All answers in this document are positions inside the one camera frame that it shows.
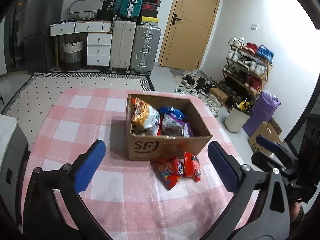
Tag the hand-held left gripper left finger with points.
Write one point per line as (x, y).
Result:
(91, 165)

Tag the white trash bin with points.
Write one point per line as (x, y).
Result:
(235, 120)

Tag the orange white noodle snack bag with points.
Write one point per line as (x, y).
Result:
(145, 115)

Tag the black red shoe box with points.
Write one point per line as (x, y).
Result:
(151, 2)

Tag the beige suitcase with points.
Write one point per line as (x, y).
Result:
(122, 45)

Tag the person's right forearm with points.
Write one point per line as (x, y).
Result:
(297, 215)

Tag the shoe rack with shoes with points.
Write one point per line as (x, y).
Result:
(252, 66)

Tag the black printed carton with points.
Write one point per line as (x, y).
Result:
(109, 4)

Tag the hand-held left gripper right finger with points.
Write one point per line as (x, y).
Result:
(223, 165)

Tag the grey door mat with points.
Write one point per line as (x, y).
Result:
(176, 76)

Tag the woven laundry basket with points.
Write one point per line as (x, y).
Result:
(72, 52)

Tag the white grey appliance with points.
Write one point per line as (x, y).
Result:
(12, 150)

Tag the pile of shoes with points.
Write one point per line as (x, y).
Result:
(200, 85)

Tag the open cardboard box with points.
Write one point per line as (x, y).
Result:
(262, 132)

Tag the brown shoe box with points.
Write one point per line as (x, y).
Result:
(218, 94)

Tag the grey suitcase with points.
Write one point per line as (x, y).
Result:
(145, 47)

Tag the yellow black shoe box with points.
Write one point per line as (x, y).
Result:
(148, 20)

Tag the white light switch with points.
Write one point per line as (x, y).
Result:
(254, 26)

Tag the purple snack packet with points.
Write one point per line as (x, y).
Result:
(172, 123)

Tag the blue snack packet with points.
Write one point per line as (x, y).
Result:
(173, 112)

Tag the brown cardboard box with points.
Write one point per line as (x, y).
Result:
(147, 147)

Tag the white dotted rug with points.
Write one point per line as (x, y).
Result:
(50, 90)

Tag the black refrigerator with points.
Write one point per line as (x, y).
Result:
(42, 30)

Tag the wooden door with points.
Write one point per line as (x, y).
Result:
(192, 30)

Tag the purple gift bag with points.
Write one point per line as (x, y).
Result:
(262, 112)

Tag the pink plaid tablecloth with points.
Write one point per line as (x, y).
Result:
(75, 120)

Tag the red foil snack packet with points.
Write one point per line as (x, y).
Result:
(170, 173)

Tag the white drawer cabinet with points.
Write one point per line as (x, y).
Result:
(98, 47)

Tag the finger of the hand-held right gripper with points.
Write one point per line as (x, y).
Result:
(262, 158)
(265, 141)

